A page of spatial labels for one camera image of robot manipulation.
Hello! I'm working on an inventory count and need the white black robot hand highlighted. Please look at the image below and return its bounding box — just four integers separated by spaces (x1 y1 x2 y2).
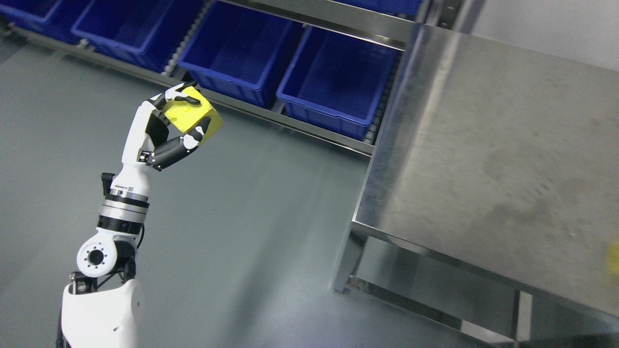
106 82 210 201

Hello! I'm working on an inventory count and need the yellow foam block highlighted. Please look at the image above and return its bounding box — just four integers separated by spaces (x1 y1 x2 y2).
605 242 619 277
163 87 223 145

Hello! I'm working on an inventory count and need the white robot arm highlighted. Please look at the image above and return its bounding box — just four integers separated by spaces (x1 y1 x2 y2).
59 168 150 348

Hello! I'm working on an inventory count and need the blue bin lower middle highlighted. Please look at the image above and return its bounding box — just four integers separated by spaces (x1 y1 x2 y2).
178 1 304 109

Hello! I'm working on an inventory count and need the metal shelf rack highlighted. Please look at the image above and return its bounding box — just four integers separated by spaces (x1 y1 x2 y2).
0 0 484 156

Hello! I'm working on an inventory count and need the blue bin lower left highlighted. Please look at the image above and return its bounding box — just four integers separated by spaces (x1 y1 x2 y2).
71 0 204 73

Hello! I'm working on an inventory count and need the blue bin upper left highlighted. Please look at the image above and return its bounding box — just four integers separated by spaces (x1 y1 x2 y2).
0 0 91 44

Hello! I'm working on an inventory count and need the blue bin lower right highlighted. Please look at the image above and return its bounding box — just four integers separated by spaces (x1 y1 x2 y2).
276 27 397 141

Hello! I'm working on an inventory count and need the stainless steel table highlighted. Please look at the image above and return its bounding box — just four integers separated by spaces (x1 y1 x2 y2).
332 24 618 348

